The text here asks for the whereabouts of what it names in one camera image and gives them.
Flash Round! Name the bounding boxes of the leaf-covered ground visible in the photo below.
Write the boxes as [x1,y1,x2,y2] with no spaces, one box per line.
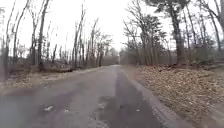
[123,63,224,128]

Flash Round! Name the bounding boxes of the grey asphalt road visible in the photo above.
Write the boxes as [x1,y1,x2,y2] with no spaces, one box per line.
[0,64,198,128]

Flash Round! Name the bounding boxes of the leaf-strewn verge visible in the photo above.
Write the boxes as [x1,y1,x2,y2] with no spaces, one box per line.
[0,65,101,92]

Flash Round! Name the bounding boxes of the wood with pines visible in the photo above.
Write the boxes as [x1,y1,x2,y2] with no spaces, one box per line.
[119,0,224,69]

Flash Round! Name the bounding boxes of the bare wood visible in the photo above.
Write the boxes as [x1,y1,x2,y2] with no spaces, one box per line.
[0,0,121,76]

